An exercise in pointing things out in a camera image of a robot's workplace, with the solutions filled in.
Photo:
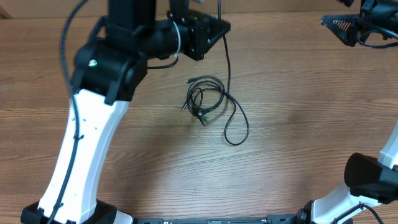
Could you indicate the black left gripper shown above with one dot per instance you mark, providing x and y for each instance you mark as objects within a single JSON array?
[{"x": 199, "y": 32}]

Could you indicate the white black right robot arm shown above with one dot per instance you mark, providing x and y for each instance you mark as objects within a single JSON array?
[{"x": 368, "y": 181}]

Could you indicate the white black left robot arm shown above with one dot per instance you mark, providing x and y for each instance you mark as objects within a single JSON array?
[{"x": 108, "y": 69}]

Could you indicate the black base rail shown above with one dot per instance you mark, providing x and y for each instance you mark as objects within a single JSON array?
[{"x": 270, "y": 219}]

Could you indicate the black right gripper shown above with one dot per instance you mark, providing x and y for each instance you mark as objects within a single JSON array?
[{"x": 351, "y": 35}]

